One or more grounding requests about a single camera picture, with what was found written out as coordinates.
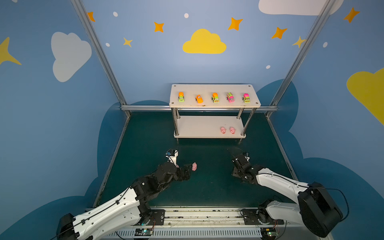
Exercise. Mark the pink drum green toy truck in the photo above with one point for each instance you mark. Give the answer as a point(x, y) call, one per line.
point(246, 98)

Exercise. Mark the orange yellow toy car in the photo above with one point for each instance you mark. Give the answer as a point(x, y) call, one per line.
point(199, 99)

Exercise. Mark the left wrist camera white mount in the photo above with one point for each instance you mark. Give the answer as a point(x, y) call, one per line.
point(171, 156)

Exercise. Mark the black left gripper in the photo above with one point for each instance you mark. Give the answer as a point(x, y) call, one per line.
point(185, 171)

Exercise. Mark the aluminium cage frame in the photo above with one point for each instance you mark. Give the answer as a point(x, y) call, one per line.
point(206, 110)

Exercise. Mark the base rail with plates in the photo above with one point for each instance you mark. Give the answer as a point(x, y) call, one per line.
point(206, 223)

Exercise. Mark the white two-tier shelf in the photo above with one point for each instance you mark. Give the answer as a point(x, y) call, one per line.
point(210, 128)

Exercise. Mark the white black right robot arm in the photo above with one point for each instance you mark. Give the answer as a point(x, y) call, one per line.
point(312, 206)

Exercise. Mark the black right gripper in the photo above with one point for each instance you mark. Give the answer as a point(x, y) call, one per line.
point(238, 162)

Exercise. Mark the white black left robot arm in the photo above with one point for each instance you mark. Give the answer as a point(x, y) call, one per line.
point(129, 208)

